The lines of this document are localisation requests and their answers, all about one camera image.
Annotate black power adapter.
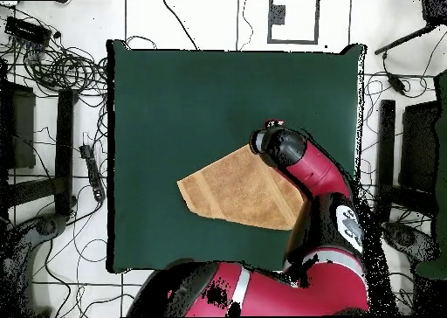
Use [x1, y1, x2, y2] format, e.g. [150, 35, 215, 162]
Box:
[382, 52, 408, 96]

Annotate orange terry towel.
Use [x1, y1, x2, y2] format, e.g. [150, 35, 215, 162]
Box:
[176, 143, 307, 232]

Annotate tangled black cables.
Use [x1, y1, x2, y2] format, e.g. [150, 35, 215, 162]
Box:
[0, 3, 109, 100]

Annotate black network switch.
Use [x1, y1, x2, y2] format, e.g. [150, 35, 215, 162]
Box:
[3, 16, 53, 47]

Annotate black tripod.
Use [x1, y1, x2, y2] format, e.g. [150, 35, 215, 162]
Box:
[374, 0, 447, 56]

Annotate black power strip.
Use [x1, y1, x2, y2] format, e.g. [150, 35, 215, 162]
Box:
[79, 143, 107, 203]

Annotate dark green tablecloth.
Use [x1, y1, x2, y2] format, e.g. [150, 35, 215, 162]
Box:
[107, 39, 366, 274]

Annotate long black cable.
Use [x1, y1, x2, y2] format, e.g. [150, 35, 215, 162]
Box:
[162, 0, 200, 51]

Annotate grey square frame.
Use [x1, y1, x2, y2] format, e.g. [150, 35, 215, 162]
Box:
[267, 0, 320, 45]

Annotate grey stand base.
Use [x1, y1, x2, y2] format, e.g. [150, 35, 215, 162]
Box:
[0, 212, 71, 317]
[382, 221, 440, 263]

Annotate black stand bar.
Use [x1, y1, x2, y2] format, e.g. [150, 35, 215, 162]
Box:
[378, 99, 396, 190]
[54, 88, 79, 218]

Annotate dark box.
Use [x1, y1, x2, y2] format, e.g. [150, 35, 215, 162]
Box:
[399, 100, 439, 193]
[0, 81, 37, 170]

